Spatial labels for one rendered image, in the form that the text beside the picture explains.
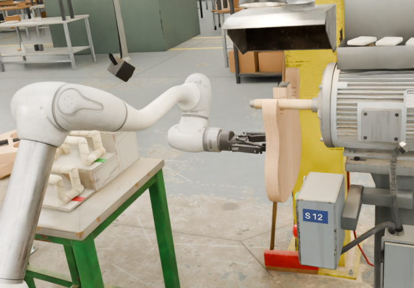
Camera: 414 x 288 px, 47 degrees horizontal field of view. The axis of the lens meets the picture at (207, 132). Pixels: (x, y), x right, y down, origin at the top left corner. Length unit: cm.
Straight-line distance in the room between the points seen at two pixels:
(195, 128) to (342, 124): 58
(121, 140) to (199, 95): 40
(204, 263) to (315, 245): 172
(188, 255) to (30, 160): 182
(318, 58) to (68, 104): 141
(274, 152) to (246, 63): 515
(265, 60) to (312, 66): 424
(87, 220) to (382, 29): 110
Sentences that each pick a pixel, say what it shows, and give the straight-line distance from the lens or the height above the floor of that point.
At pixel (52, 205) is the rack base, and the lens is 179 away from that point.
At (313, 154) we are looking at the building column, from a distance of 252.
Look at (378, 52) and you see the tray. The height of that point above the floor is 142.
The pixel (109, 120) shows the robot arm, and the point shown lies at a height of 132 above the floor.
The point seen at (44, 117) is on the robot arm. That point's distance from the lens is 135.
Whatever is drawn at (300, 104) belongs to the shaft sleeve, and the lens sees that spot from 148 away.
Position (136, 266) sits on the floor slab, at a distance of 302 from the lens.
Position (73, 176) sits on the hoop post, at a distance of 179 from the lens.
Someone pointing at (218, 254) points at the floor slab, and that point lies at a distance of 300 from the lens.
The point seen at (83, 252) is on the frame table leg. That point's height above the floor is 85.
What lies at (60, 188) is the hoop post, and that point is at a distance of 174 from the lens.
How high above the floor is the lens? 171
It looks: 20 degrees down
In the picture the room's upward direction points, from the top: 7 degrees counter-clockwise
